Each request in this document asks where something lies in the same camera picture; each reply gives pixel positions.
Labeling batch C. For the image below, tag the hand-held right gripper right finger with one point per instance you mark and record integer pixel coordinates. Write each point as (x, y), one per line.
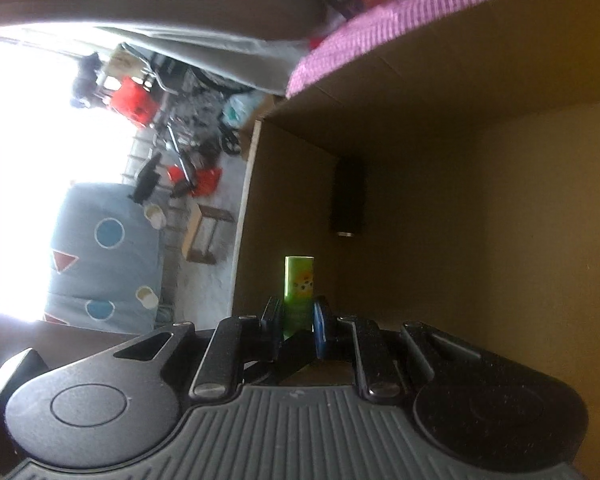
(321, 327)

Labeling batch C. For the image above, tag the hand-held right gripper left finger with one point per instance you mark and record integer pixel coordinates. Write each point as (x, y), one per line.
(271, 320)

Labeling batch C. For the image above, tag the small green box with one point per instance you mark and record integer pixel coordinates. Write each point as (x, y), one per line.
(299, 285)

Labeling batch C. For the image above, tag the brown cardboard box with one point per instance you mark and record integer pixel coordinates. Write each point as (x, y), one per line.
(480, 210)

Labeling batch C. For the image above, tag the small wooden stool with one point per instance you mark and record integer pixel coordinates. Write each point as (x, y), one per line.
(205, 232)

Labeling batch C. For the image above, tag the dark jar with metallic lid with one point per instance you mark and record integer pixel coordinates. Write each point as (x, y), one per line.
(347, 195)

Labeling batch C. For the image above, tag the red plastic bag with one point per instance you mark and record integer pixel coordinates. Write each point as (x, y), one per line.
(205, 180)

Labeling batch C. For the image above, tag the blue printed blanket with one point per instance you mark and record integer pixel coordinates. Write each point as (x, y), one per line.
(105, 270)

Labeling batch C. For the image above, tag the black bag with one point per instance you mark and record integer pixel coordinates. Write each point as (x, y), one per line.
(147, 177)

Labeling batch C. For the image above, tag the teal plastic bag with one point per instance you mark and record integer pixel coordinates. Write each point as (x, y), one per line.
(237, 110)

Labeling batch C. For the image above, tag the parked bicycle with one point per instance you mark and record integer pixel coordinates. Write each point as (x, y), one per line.
(195, 120)

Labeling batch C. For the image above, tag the red plastic crate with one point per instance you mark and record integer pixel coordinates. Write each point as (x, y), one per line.
(132, 100)

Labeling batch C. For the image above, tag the pink checked tablecloth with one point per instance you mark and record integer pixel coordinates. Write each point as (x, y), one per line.
(360, 40)

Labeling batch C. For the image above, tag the grey curtain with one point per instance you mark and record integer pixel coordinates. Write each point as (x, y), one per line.
(155, 5)

